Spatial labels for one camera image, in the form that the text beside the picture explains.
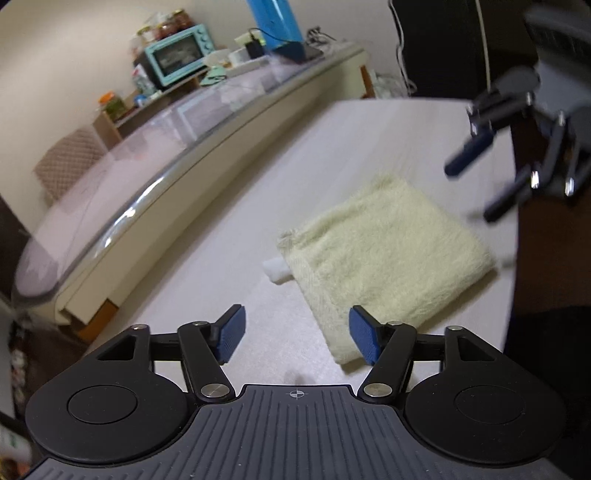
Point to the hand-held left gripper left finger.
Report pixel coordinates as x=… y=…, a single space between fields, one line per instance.
x=231 y=332

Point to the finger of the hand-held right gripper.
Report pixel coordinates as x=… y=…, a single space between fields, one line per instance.
x=468 y=154
x=508 y=198

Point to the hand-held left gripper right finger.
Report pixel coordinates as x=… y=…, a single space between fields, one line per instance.
x=364 y=334

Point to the cream fluffy towel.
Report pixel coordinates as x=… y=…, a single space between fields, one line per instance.
x=392 y=258

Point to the white plastic bag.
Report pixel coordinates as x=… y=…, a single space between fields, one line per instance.
x=388 y=85

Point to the cream long counter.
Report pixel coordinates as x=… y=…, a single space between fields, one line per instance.
x=184 y=152

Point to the dark laptop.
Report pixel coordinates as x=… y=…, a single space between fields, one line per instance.
x=300 y=50

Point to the beige quilted cover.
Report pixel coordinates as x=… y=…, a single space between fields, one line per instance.
x=69 y=161

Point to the black charger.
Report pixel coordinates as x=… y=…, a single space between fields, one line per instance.
x=254 y=46

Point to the wooden shelf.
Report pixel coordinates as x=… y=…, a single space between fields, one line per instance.
x=147 y=104

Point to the orange lid jar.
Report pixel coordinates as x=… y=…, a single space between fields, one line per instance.
x=113 y=105

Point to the white bottle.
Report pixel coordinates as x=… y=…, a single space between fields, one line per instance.
x=144 y=82

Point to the mint toaster oven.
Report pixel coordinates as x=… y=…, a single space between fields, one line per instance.
x=178 y=55

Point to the red sauce jar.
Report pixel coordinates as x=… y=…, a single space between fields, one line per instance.
x=173 y=23

